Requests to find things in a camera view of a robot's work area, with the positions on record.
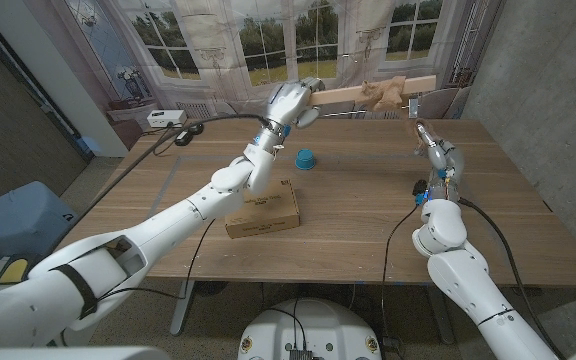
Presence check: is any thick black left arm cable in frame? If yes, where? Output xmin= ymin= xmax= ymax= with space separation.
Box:
xmin=42 ymin=113 xmax=272 ymax=256

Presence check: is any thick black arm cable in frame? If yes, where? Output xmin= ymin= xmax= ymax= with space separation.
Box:
xmin=457 ymin=197 xmax=567 ymax=360
xmin=42 ymin=113 xmax=272 ymax=256

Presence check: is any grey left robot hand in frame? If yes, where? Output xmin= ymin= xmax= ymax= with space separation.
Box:
xmin=265 ymin=77 xmax=327 ymax=132

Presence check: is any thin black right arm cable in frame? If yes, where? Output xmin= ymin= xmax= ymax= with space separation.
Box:
xmin=380 ymin=203 xmax=422 ymax=360

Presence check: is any printed window room backdrop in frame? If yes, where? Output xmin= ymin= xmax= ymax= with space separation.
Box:
xmin=22 ymin=0 xmax=507 ymax=141

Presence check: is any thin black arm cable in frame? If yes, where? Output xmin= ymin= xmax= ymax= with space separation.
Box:
xmin=95 ymin=217 xmax=218 ymax=302
xmin=380 ymin=203 xmax=422 ymax=360

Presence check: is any long wooden bar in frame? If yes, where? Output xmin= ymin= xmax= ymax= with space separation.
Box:
xmin=307 ymin=74 xmax=438 ymax=107

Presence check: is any white robot head rim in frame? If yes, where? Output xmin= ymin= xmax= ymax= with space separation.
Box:
xmin=0 ymin=345 xmax=172 ymax=360

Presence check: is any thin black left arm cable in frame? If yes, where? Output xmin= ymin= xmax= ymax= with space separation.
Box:
xmin=95 ymin=217 xmax=218 ymax=302

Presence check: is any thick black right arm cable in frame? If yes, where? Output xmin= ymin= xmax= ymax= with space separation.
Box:
xmin=457 ymin=197 xmax=567 ymax=360

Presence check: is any yellow and black floor marker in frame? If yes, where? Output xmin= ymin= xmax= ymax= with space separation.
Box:
xmin=0 ymin=254 xmax=44 ymax=286

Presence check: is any blue grey plastic bin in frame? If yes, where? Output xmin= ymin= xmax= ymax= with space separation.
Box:
xmin=0 ymin=180 xmax=79 ymax=261

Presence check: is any brown cardboard package box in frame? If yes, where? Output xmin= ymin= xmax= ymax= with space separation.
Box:
xmin=224 ymin=178 xmax=301 ymax=240

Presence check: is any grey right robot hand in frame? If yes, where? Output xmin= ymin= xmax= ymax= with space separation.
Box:
xmin=414 ymin=118 xmax=465 ymax=194

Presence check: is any white power strip box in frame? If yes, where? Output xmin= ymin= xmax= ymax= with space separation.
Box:
xmin=146 ymin=109 xmax=188 ymax=129

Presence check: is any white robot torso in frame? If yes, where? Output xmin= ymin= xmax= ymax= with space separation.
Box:
xmin=237 ymin=298 xmax=383 ymax=360

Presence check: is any small blue plastic cup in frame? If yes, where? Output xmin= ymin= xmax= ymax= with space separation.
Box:
xmin=294 ymin=148 xmax=317 ymax=172

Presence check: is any black adapter cord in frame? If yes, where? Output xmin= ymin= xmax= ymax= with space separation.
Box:
xmin=151 ymin=119 xmax=192 ymax=157

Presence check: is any thin metal wire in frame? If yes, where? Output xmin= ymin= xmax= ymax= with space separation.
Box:
xmin=320 ymin=52 xmax=412 ymax=119

